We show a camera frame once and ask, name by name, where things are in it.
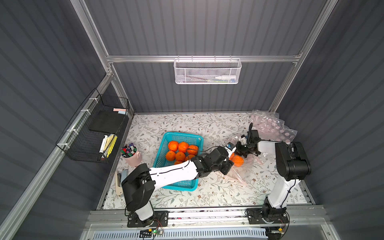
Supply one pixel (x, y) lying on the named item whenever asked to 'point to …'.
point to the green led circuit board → (147, 233)
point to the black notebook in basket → (107, 120)
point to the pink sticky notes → (117, 109)
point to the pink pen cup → (134, 160)
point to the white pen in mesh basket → (225, 77)
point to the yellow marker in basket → (114, 141)
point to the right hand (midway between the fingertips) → (232, 151)
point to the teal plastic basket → (160, 159)
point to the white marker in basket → (103, 144)
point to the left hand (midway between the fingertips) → (232, 162)
